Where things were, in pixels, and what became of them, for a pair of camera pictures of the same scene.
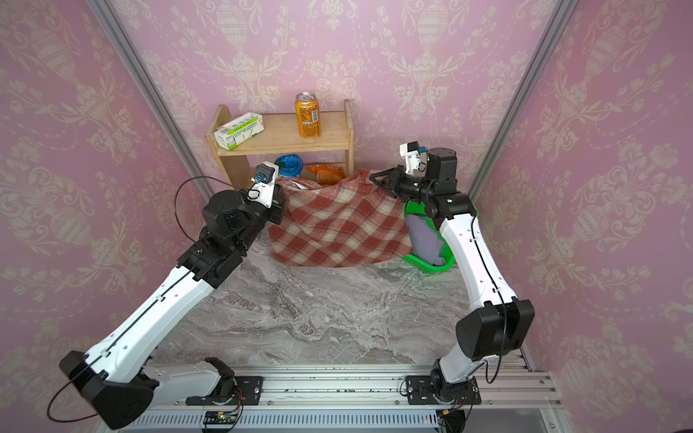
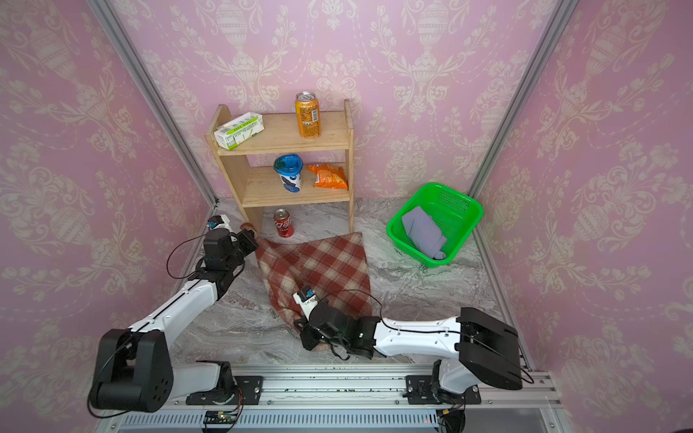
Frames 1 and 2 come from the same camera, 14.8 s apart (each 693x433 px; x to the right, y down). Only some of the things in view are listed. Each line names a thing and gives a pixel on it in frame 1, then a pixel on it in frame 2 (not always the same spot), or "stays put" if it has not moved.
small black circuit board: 219,417 stays put
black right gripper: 399,181 -> 308,334
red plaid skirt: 352,223 -> 335,268
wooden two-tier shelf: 279,135 stays put
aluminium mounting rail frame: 371,399 stays put
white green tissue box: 239,130 stays put
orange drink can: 309,115 stays put
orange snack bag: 328,175 stays put
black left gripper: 277,207 -> 249,240
